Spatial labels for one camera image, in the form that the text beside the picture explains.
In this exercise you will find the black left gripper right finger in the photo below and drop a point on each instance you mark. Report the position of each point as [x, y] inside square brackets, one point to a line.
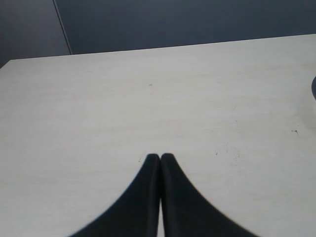
[186, 213]

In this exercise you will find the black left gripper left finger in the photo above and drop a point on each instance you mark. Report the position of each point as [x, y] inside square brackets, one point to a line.
[135, 213]

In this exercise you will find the round steel bowl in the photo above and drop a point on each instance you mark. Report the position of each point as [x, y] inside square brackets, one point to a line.
[313, 88]

